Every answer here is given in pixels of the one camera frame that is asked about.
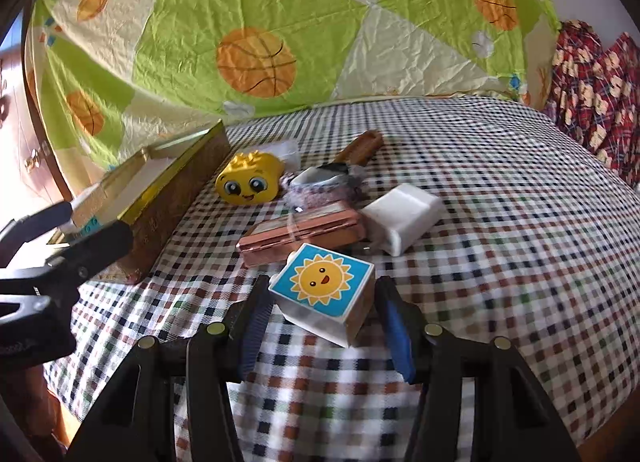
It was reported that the gold metal tin box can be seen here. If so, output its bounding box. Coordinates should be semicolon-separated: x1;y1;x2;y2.
48;121;230;285

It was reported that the basketball pattern bed sheet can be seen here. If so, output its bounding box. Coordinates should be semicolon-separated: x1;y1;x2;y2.
25;0;560;193

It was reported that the red patterned fabric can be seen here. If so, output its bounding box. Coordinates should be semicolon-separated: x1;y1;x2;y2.
544;20;639;189

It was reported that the white power adapter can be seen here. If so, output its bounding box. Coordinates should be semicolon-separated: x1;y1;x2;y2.
360;183;444;256

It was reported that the sun picture toy block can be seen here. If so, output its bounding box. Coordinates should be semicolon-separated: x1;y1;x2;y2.
269;243;375;348

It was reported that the brass door knob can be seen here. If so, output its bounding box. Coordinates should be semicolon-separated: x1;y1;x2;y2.
23;148;42;174

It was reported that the wooden door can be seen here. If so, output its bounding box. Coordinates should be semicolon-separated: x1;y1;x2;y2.
0;17;72;222

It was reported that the yellow face toy brick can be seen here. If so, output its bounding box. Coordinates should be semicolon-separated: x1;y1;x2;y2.
215;150;284;205

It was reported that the checkered tablecloth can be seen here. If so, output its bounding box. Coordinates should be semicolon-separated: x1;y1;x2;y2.
46;97;639;461

